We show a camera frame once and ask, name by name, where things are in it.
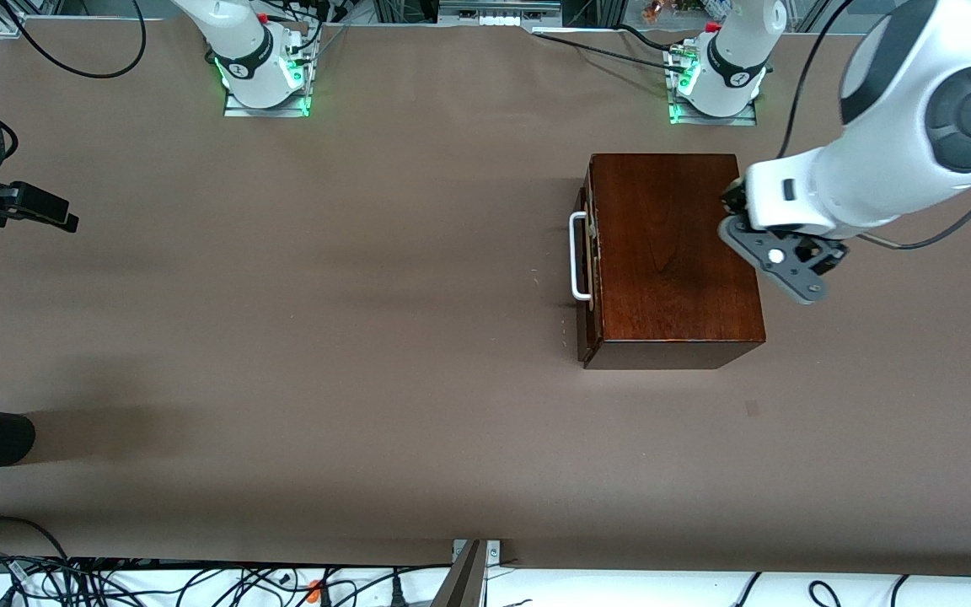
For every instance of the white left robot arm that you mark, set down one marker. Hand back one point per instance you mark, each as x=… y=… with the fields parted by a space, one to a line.
x=873 y=169

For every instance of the white power strip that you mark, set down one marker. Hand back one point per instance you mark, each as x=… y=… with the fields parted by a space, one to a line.
x=498 y=18

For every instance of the dark wooden drawer cabinet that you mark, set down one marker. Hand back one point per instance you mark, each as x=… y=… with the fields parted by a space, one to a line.
x=671 y=287

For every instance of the brown table cover sheet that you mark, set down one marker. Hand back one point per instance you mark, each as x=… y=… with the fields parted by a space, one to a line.
x=367 y=379

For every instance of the slanted aluminium profile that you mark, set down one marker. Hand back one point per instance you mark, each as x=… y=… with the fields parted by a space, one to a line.
x=462 y=582

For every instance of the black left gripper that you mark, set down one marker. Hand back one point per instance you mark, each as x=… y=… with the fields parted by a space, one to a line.
x=828 y=251

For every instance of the small metal mounting bracket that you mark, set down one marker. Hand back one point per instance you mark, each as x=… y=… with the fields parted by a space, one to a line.
x=494 y=552

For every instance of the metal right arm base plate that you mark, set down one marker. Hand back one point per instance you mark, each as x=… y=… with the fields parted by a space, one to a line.
x=296 y=105

